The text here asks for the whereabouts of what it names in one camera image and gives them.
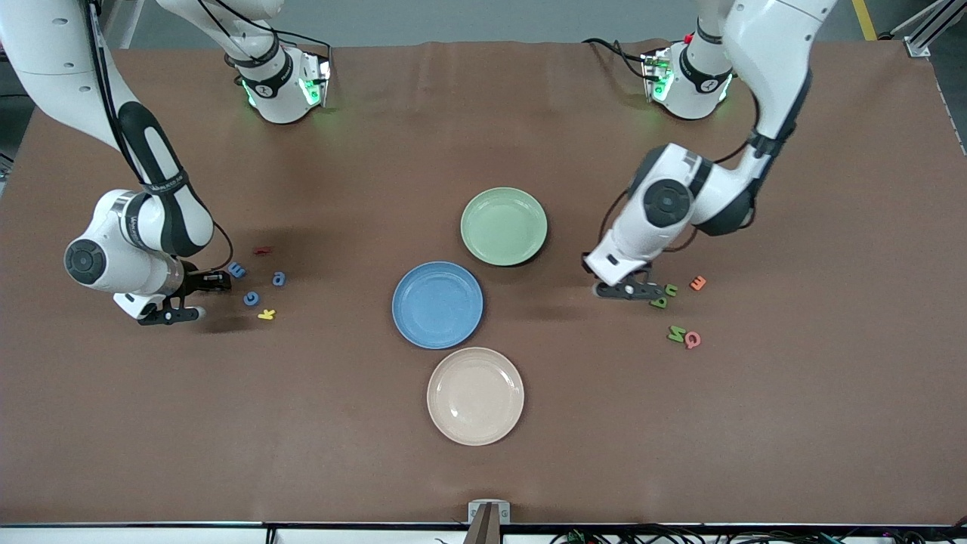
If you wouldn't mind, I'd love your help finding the brown table cover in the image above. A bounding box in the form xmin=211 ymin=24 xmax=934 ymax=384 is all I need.
xmin=0 ymin=39 xmax=967 ymax=526

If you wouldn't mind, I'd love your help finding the green plate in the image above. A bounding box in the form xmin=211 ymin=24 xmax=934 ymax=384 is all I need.
xmin=460 ymin=187 xmax=548 ymax=267

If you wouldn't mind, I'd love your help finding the beige plate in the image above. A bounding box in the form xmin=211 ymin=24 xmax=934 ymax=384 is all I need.
xmin=426 ymin=346 xmax=525 ymax=447

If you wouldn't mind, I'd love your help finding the blue plate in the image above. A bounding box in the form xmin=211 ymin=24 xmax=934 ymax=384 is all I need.
xmin=391 ymin=261 xmax=484 ymax=351

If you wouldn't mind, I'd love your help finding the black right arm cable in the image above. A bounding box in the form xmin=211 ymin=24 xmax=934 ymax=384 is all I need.
xmin=82 ymin=0 xmax=235 ymax=271

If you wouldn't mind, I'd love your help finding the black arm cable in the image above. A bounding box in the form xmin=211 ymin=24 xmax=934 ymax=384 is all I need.
xmin=82 ymin=0 xmax=235 ymax=271
xmin=601 ymin=89 xmax=762 ymax=254

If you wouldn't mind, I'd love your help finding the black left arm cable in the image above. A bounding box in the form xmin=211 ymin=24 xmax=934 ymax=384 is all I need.
xmin=601 ymin=89 xmax=762 ymax=254

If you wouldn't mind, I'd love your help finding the black left base cable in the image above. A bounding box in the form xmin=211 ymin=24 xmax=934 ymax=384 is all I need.
xmin=582 ymin=36 xmax=652 ymax=80

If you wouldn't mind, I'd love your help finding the black base cable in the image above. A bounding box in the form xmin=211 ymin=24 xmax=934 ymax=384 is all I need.
xmin=582 ymin=36 xmax=652 ymax=80
xmin=272 ymin=29 xmax=335 ymax=61

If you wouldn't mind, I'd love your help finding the black right base cable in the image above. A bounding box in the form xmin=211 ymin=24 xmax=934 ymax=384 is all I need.
xmin=272 ymin=29 xmax=335 ymax=61

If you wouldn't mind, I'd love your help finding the grey metal bracket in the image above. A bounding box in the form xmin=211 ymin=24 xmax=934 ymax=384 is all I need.
xmin=468 ymin=500 xmax=511 ymax=525

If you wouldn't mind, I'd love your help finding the aluminium frame profile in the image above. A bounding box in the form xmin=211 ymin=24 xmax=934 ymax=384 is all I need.
xmin=891 ymin=0 xmax=967 ymax=57

